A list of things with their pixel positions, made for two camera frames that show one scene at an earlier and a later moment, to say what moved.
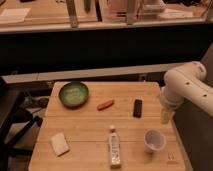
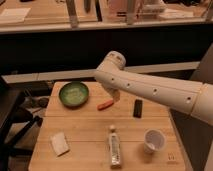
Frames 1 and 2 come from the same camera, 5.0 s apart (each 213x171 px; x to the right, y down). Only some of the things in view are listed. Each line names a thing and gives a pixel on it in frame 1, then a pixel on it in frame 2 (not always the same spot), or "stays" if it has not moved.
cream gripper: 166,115 to 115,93
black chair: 17,122 stays
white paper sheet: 14,15 stays
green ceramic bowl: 73,94 stays
